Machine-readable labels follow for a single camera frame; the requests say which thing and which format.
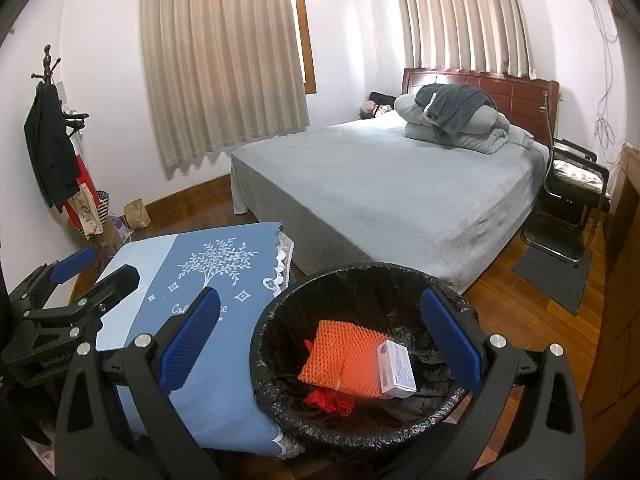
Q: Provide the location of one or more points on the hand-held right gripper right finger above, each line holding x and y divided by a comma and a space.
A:
452, 340

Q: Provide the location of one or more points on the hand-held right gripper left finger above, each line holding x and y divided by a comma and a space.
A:
190, 340

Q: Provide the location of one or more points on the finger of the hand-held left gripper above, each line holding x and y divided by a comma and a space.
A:
115, 285
75, 262

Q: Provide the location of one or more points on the white cardboard box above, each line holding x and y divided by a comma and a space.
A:
395, 367

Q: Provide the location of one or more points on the bin with black liner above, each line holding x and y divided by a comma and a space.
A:
350, 295

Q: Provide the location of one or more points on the large orange foam mesh sheet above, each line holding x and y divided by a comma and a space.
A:
330, 355

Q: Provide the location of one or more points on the red cloth bag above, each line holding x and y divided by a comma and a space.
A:
327, 402

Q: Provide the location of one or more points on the brown cardboard box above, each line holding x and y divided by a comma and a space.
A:
100, 245

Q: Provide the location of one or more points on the canvas tote bag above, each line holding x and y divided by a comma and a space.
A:
85, 210

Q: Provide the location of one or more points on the purple and white object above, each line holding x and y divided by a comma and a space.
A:
117, 227

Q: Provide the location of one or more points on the striped bag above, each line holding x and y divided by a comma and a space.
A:
103, 207

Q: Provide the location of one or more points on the blue tree print tablecloth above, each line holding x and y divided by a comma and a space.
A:
215, 270

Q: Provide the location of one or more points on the brown paper bag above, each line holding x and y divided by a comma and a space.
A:
136, 212

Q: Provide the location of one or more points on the black jacket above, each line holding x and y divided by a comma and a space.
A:
47, 150

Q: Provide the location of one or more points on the grey floor mat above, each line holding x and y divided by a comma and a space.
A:
555, 272

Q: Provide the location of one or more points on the wooden cabinet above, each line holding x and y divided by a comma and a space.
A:
615, 310

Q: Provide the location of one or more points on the bed with grey sheet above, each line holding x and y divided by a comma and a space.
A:
380, 190

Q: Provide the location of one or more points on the black metal chair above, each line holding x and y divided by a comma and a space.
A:
565, 210

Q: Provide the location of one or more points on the wooden coat rack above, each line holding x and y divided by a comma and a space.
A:
46, 62

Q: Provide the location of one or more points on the folded light grey duvet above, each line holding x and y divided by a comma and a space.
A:
480, 135

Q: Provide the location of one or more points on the patterned chair cushion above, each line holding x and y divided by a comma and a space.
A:
580, 176

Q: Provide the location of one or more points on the dark grey blanket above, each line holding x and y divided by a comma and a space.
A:
450, 105

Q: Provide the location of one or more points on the wide beige curtain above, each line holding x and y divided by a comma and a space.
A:
220, 70

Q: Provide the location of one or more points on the pink bundle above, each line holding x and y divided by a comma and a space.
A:
372, 109

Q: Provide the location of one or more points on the black bag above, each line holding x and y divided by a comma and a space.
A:
382, 97

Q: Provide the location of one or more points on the wooden headboard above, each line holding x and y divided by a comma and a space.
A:
520, 95

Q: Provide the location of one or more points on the narrow beige curtain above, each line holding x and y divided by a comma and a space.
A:
460, 20

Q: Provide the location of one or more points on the wooden window frame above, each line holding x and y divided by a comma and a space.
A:
306, 35

